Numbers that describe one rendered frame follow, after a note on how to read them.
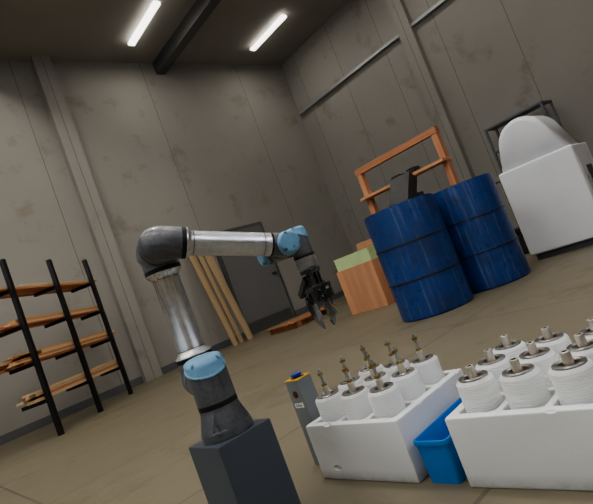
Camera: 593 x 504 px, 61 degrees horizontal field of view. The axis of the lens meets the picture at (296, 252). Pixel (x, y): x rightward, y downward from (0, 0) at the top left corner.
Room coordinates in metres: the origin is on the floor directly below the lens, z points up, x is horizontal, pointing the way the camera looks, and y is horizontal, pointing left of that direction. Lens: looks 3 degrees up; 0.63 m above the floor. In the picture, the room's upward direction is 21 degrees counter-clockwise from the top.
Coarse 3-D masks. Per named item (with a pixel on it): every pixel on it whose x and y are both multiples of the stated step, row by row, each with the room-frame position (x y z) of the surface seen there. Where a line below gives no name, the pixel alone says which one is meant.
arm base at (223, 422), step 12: (204, 408) 1.43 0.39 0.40; (216, 408) 1.42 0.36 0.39; (228, 408) 1.43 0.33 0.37; (240, 408) 1.45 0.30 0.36; (204, 420) 1.43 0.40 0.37; (216, 420) 1.42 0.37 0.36; (228, 420) 1.41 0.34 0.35; (240, 420) 1.43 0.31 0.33; (252, 420) 1.48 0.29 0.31; (204, 432) 1.43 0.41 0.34; (216, 432) 1.41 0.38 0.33; (228, 432) 1.40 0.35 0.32; (240, 432) 1.42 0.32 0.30; (204, 444) 1.44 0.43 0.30
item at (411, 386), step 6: (414, 372) 1.58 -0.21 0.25; (390, 378) 1.62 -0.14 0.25; (396, 378) 1.59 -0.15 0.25; (402, 378) 1.57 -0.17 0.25; (408, 378) 1.57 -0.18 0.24; (414, 378) 1.58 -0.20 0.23; (420, 378) 1.60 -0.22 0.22; (402, 384) 1.57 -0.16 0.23; (408, 384) 1.57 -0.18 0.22; (414, 384) 1.57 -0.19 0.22; (420, 384) 1.58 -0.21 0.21; (402, 390) 1.58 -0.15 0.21; (408, 390) 1.57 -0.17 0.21; (414, 390) 1.57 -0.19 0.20; (420, 390) 1.58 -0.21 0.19; (402, 396) 1.58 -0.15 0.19; (408, 396) 1.57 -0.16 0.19; (414, 396) 1.57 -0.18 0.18
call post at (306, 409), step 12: (288, 384) 1.85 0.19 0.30; (300, 384) 1.82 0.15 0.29; (312, 384) 1.85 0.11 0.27; (300, 396) 1.82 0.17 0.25; (312, 396) 1.84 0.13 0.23; (300, 408) 1.84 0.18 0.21; (312, 408) 1.83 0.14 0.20; (300, 420) 1.85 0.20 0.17; (312, 420) 1.81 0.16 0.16; (312, 456) 1.86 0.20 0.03
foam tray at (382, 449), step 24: (408, 408) 1.49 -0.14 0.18; (432, 408) 1.54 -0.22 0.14; (312, 432) 1.69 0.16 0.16; (336, 432) 1.61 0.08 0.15; (360, 432) 1.53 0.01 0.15; (384, 432) 1.47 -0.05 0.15; (408, 432) 1.45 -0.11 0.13; (336, 456) 1.64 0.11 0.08; (360, 456) 1.56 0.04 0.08; (384, 456) 1.49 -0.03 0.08; (408, 456) 1.43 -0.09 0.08; (384, 480) 1.52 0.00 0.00; (408, 480) 1.45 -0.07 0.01
